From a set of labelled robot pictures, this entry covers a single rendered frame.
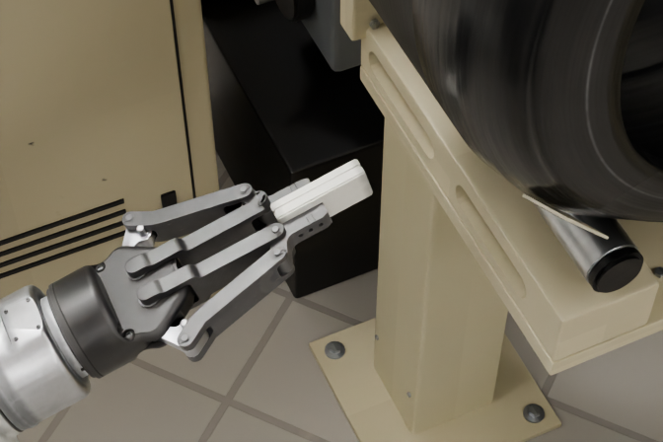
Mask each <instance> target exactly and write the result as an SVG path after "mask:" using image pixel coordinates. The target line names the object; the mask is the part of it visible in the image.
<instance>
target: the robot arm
mask: <svg viewBox="0 0 663 442"><path fill-rule="evenodd" d="M372 193H373V191H372V188H371V186H370V184H369V181H368V179H367V176H366V174H365V172H364V170H363V168H362V167H361V165H360V163H359V162H358V160H355V159H354V160H352V161H350V162H348V163H346V164H344V165H343V166H341V167H339V168H337V169H335V170H333V171H331V172H330V173H328V174H326V175H324V176H322V177H320V178H318V179H316V180H315V181H313V182H310V180H309V178H307V179H302V180H300V181H298V182H296V183H294V184H292V185H290V186H288V187H286V188H284V189H282V190H280V191H278V192H277V193H275V194H273V195H270V196H267V195H266V193H265V192H264V191H262V190H258V191H255V190H254V189H253V188H252V186H251V185H250V184H238V185H234V186H231V187H228V188H225V189H222V190H218V191H215V192H212V193H209V194H205V195H203V196H200V197H197V198H193V199H190V200H187V201H184V202H181V203H177V204H174V205H171V206H168V207H164V208H161V209H158V210H155V211H129V212H126V213H125V214H124V215H123V216H122V219H121V221H122V223H123V225H124V226H125V228H126V230H125V234H124V238H123V242H122V246H121V247H119V248H116V249H115V250H113V251H112V252H111V254H110V255H109V256H108V257H107V258H106V259H105V260H104V261H103V262H101V263H99V264H94V265H85V266H83V267H81V268H79V269H77V270H75V271H73V272H72V273H70V274H68V275H66V276H64V277H62V278H60V279H59V280H57V281H55V282H53V283H51V284H49V285H48V289H47V290H46V296H45V295H44V293H43V292H42V291H41V290H40V289H39V288H37V287H36V286H34V285H27V286H25V287H23V288H21V289H19V290H17V291H15V292H13V293H12V294H10V295H8V296H6V297H4V298H2V299H0V442H19V440H18V437H17V435H18V434H20V433H21V432H23V431H24V430H26V429H28V428H33V427H35V426H37V425H38V424H39V423H40V422H41V421H43V420H45V419H47V418H48V417H50V416H52V415H54V414H56V413H58V412H60V411H61V410H63V409H65V408H67V407H69V406H71V405H73V404H75V403H77V402H79V401H81V400H83V399H84V398H86V397H87V396H88V395H89V394H90V391H91V384H90V379H89V375H90V376H91V377H93V378H98V379H100V378H102V377H104V376H106V375H107V374H109V373H111V372H112V371H114V370H116V369H118V368H120V367H122V366H124V365H126V364H127V363H129V362H131V361H133V360H135V359H136V358H137V356H138V354H139V353H140V352H142V351H144V350H147V349H152V348H161V347H164V346H166V345H167V344H168V345H170V346H172V347H174V348H176V349H178V350H180V351H182V352H184V353H185V355H186V356H187V358H188V359H189V360H190V361H192V362H198V361H199V360H201V359H202V358H203V356H204V355H205V353H206V352H207V350H208V349H209V347H210V346H211V344H212V343H213V341H214V340H215V338H216V337H217V336H218V335H219V334H221V333H222V332H223V331H224V330H226V329H227V328H228V327H229V326H231V325H232V324H234V323H235V322H236V321H237V320H239V319H240V318H241V317H242V316H243V315H244V314H245V313H246V312H247V311H248V310H250V309H251V308H252V307H253V306H255V305H256V304H257V303H258V302H259V301H261V300H262V299H263V298H264V297H265V296H267V295H268V294H269V293H270V292H271V291H273V290H274V289H275V288H276V287H277V286H279V285H280V284H281V283H282V282H283V281H285V280H286V279H287V278H288V277H289V276H291V275H292V274H293V273H294V270H295V266H294V264H293V257H294V255H295V253H296V251H295V248H294V247H295V246H296V245H297V244H298V243H300V242H302V241H304V240H306V239H308V238H309V237H311V236H313V235H315V234H317V233H319V232H320V231H322V230H324V229H326V228H328V226H329V225H330V224H331V223H332V220H331V217H332V216H334V215H335V214H336V213H338V212H340V211H342V210H344V209H346V208H348V207H349V206H351V205H353V204H355V203H357V202H359V201H361V200H363V199H364V198H366V197H368V196H370V195H372ZM185 235H187V236H185ZM182 236H185V237H184V238H180V237H182ZM165 241H168V242H166V243H164V244H163V245H161V246H159V247H157V248H154V245H155V242H165ZM191 286H192V287H191ZM222 288H223V289H222ZM220 289H222V290H220ZM218 290H220V291H219V292H218V293H217V294H216V295H214V296H213V297H212V298H211V299H209V298H210V296H211V294H213V293H214V292H216V291H218ZM207 300H208V301H207ZM206 301H207V302H206ZM204 302H206V303H205V304H203V305H202V306H201V307H200V308H199V309H198V310H197V311H196V312H195V313H194V314H193V315H192V316H191V317H190V319H189V320H187V319H185V317H186V315H187V313H188V312H189V310H191V309H193V308H195V307H196V306H198V305H200V304H202V303H204Z"/></svg>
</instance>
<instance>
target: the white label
mask: <svg viewBox="0 0 663 442"><path fill-rule="evenodd" d="M522 196H523V197H525V198H526V199H528V200H529V201H531V202H533V203H535V204H537V205H538V206H540V207H542V208H544V209H545V210H546V211H548V212H550V213H552V214H554V215H556V216H557V217H559V218H561V219H563V220H565V221H567V222H569V223H571V224H573V225H575V226H578V227H580V228H582V229H584V230H586V231H589V232H591V233H593V234H595V235H597V236H599V237H602V238H604V239H606V240H608V238H609V236H607V235H605V234H603V233H601V232H600V231H598V230H596V229H594V228H592V227H590V226H589V225H587V224H585V223H583V222H581V221H579V220H578V219H576V218H574V217H572V216H570V215H569V214H567V213H565V212H562V211H560V210H558V209H556V208H554V207H552V206H550V205H548V204H545V203H543V202H541V201H539V200H537V199H536V198H534V197H531V196H529V195H527V194H525V193H524V194H523V195H522Z"/></svg>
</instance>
